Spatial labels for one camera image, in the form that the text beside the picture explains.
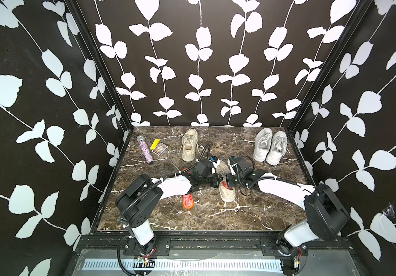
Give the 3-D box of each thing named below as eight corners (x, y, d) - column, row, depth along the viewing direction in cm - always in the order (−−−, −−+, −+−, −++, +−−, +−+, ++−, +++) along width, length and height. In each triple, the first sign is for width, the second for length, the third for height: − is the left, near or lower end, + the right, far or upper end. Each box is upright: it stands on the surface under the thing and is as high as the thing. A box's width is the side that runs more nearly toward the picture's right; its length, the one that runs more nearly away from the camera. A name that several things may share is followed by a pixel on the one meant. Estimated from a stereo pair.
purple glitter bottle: (147, 166, 103) (145, 162, 100) (138, 140, 116) (136, 136, 113) (155, 163, 104) (153, 159, 101) (145, 138, 117) (144, 134, 114)
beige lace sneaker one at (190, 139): (180, 161, 105) (179, 153, 99) (187, 133, 120) (186, 125, 114) (193, 162, 104) (193, 155, 98) (199, 134, 119) (198, 126, 113)
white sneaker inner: (252, 160, 105) (256, 150, 97) (256, 133, 120) (259, 122, 112) (266, 163, 104) (271, 153, 96) (268, 135, 119) (272, 125, 111)
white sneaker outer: (265, 163, 105) (270, 153, 97) (270, 135, 121) (276, 124, 112) (278, 167, 103) (285, 157, 95) (282, 138, 119) (289, 127, 110)
